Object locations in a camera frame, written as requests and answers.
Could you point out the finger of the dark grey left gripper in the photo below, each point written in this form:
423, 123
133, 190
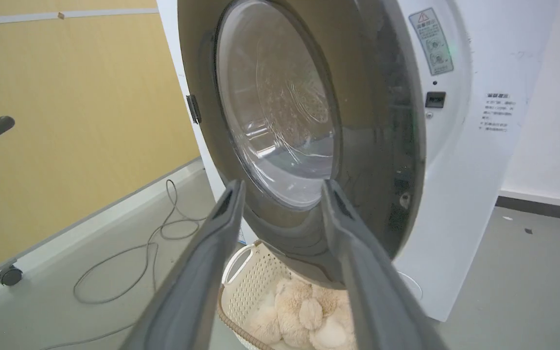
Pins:
192, 287

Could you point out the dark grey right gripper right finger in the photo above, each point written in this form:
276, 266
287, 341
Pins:
377, 291

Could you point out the white washing machine body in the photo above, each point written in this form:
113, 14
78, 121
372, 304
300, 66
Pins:
460, 194

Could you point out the grey round washing machine door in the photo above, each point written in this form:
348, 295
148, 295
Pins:
304, 121

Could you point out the white plastic laundry basket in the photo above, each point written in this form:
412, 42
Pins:
248, 291

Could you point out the beige plush toy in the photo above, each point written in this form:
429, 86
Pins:
304, 316

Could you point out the yellow partition board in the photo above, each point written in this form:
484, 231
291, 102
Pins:
76, 121

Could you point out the black caster wheel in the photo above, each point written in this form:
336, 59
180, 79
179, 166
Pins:
9, 275

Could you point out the warning label sticker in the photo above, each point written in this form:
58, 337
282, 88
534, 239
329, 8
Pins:
431, 41

